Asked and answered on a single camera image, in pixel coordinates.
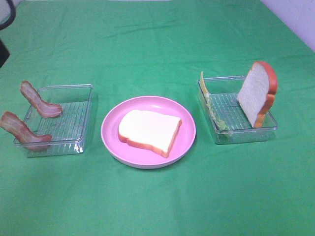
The bread slice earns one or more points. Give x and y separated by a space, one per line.
149 130
257 93

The green lettuce leaf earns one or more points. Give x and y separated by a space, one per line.
218 124

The bacon strip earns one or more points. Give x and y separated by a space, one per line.
12 124
45 109

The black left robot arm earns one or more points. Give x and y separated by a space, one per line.
4 53

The green tablecloth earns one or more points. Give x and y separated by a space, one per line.
127 49

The pink round plate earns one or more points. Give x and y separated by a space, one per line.
142 158

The yellow cheese slice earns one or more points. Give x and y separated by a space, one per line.
204 89

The right clear plastic tray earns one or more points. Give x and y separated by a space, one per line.
224 91

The clear plastic tray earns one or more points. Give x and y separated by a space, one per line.
69 130
224 91

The left clear plastic tray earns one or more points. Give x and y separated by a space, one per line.
69 130

